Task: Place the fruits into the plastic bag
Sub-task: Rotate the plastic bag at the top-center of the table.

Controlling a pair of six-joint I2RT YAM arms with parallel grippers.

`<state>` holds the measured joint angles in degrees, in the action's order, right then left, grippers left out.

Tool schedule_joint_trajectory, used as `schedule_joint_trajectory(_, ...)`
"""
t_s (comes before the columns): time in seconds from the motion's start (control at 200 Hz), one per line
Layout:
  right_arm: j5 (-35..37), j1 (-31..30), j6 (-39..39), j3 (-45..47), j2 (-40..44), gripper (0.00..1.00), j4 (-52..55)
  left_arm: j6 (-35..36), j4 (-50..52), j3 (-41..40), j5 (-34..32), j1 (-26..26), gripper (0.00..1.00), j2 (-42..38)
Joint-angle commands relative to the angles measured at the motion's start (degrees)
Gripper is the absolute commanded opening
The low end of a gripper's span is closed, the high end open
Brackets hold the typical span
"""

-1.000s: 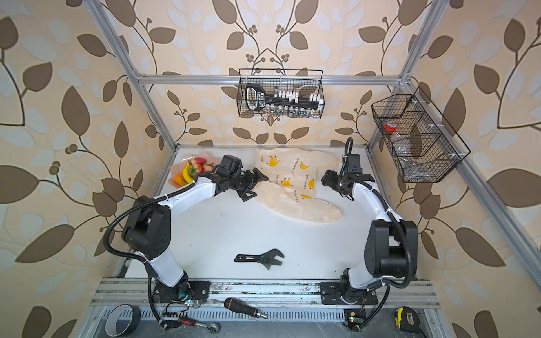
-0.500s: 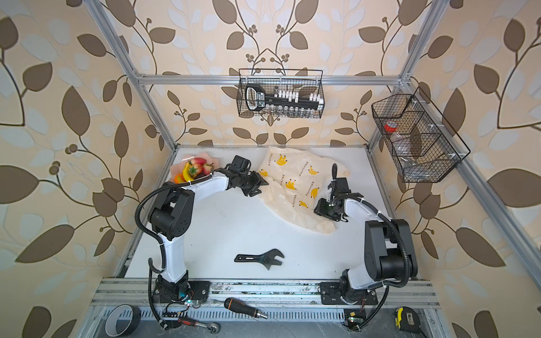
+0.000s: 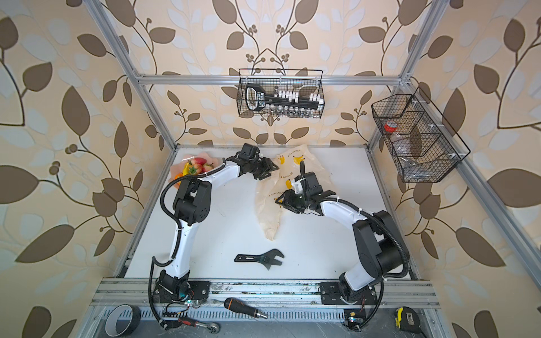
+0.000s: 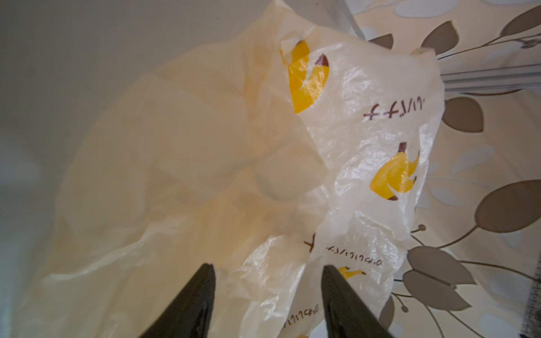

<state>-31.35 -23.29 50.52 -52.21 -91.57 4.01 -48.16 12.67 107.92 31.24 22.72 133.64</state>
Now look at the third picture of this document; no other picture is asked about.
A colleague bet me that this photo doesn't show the yellow black tape measure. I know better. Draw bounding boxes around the yellow black tape measure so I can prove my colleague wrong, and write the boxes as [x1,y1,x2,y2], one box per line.
[395,306,422,334]

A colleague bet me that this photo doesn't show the toy strawberry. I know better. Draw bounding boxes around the toy strawberry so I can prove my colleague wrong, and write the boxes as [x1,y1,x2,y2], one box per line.
[203,163,214,173]

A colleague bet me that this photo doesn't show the yellow toy banana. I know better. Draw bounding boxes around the yellow toy banana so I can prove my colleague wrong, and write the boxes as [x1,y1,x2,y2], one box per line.
[183,161,197,176]

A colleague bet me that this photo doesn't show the black wire basket right wall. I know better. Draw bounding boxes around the black wire basket right wall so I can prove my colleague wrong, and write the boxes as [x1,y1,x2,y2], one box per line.
[371,87,471,183]

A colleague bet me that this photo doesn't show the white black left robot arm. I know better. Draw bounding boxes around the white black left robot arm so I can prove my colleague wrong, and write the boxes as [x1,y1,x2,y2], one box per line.
[148,144,279,302]

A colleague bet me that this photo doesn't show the socket set holder black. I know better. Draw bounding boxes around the socket set holder black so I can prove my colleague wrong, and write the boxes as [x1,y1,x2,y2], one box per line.
[244,84,324,111]

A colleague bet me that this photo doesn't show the black wire basket wall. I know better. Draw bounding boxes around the black wire basket wall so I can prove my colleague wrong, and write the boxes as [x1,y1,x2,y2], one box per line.
[236,67,325,119]
[371,87,471,183]

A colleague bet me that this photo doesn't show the black adjustable wrench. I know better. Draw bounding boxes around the black adjustable wrench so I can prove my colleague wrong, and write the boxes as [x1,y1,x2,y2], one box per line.
[234,249,285,270]

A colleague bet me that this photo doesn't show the banana print plastic bag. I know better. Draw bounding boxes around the banana print plastic bag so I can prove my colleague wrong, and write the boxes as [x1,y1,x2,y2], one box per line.
[254,144,327,242]

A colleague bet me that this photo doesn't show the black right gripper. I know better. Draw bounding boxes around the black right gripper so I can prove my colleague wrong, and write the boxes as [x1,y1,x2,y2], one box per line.
[275,189,311,214]

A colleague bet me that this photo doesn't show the black tape roll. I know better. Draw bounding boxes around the black tape roll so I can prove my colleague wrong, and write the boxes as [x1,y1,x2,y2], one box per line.
[104,304,142,337]

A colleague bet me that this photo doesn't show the black orange screwdriver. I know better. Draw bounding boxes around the black orange screwdriver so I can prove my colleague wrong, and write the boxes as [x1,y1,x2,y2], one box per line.
[223,297,269,320]

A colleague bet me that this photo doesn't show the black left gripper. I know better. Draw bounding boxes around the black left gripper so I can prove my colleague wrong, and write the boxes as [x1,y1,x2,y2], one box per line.
[247,156,279,179]

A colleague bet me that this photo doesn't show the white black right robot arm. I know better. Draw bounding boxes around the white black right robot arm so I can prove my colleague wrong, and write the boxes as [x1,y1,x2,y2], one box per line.
[275,172,410,304]

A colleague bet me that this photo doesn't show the pink fruit plate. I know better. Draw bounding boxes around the pink fruit plate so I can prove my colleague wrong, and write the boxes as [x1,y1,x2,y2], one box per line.
[168,154,222,183]

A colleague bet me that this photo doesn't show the black wire basket back wall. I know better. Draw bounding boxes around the black wire basket back wall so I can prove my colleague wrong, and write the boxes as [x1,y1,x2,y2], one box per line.
[236,67,325,119]

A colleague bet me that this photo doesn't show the clear bottle red cap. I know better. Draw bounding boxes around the clear bottle red cap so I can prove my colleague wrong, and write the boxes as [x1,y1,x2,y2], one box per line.
[384,120,421,170]

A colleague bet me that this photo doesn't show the red handled ratchet wrench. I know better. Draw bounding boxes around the red handled ratchet wrench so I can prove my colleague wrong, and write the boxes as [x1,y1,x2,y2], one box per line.
[178,318,221,334]

